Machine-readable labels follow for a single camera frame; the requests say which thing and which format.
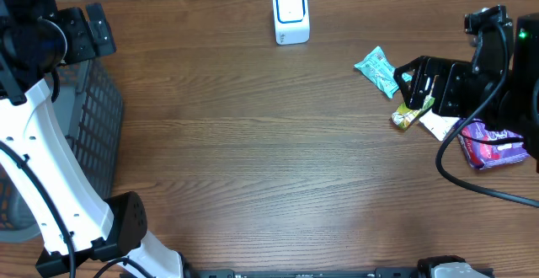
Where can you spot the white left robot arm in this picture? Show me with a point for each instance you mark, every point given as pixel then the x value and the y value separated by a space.
pixel 76 224

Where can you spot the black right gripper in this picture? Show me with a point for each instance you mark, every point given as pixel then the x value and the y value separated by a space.
pixel 445 71

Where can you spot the grey plastic shopping basket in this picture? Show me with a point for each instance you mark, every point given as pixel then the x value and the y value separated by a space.
pixel 90 112

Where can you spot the yellow green Pokka drink pouch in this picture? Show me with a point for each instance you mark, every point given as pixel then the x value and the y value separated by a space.
pixel 404 117

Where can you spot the white barcode scanner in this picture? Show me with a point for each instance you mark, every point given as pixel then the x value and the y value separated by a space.
pixel 291 21

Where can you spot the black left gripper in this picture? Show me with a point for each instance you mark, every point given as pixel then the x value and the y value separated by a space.
pixel 80 36

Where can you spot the white tube with gold cap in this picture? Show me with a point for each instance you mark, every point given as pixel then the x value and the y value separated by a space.
pixel 439 126

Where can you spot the teal wet wipes pack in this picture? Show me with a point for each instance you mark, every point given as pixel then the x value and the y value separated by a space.
pixel 379 71

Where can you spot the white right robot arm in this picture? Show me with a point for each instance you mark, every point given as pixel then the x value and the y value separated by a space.
pixel 498 86

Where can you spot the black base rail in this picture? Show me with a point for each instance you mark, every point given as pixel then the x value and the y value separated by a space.
pixel 442 267

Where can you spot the purple pad package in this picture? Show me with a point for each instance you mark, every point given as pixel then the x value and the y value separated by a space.
pixel 481 153

